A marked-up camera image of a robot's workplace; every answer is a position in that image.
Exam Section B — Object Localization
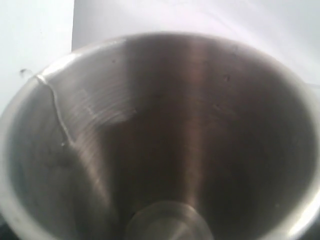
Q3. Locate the stainless steel cup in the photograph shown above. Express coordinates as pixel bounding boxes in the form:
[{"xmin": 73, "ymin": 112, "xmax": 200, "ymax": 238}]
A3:
[{"xmin": 0, "ymin": 33, "xmax": 320, "ymax": 240}]

